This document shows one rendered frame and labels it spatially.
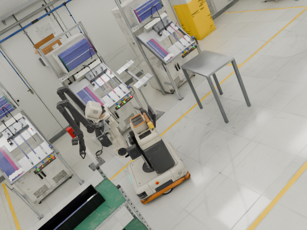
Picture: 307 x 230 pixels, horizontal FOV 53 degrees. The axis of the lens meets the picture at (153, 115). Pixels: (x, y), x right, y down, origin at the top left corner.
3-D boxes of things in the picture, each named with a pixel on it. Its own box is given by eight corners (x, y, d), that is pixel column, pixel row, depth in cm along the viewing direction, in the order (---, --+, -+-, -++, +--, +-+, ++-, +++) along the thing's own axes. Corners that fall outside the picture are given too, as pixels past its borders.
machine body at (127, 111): (141, 120, 538) (125, 92, 508) (111, 146, 515) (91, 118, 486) (124, 113, 591) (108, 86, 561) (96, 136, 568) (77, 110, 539)
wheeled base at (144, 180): (175, 151, 423) (167, 138, 411) (192, 178, 367) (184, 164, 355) (133, 176, 421) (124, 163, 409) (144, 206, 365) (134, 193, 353)
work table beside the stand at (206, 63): (226, 123, 427) (206, 75, 388) (199, 108, 487) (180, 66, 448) (251, 105, 434) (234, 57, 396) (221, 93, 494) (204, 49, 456)
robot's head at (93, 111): (101, 102, 342) (87, 99, 337) (103, 109, 324) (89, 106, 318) (97, 113, 347) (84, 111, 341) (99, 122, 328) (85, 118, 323)
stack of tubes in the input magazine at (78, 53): (96, 53, 481) (87, 38, 468) (69, 71, 465) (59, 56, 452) (92, 52, 491) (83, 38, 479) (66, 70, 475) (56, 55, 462)
